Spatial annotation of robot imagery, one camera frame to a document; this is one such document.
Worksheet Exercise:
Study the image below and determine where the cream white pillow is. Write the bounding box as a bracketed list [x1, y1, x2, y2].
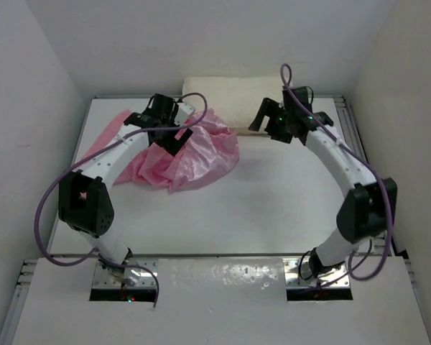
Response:
[182, 75, 283, 137]

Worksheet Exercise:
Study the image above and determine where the aluminium table frame rail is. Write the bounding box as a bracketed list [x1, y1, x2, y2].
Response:
[333, 96, 394, 256]

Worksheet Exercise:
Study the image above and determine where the metal base plate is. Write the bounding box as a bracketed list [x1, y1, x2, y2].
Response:
[283, 257, 353, 302]
[90, 258, 158, 303]

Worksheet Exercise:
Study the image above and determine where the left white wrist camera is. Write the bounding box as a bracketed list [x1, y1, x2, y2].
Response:
[174, 101, 195, 127]

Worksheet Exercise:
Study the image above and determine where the pink satin pillowcase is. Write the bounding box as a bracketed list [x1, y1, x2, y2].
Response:
[80, 109, 239, 193]

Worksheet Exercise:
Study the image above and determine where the white front cover board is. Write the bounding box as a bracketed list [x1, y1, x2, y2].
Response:
[14, 258, 429, 344]

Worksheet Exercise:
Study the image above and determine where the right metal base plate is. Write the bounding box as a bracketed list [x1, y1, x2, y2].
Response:
[283, 257, 353, 302]

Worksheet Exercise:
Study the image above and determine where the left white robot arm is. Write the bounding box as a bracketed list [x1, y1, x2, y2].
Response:
[58, 93, 195, 267]

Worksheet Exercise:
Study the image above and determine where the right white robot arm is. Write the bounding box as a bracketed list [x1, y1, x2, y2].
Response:
[249, 87, 397, 280]

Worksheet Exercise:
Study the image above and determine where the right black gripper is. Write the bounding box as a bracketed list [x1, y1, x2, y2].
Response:
[249, 97, 292, 143]

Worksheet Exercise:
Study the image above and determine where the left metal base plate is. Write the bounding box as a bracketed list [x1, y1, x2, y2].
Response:
[90, 258, 158, 303]

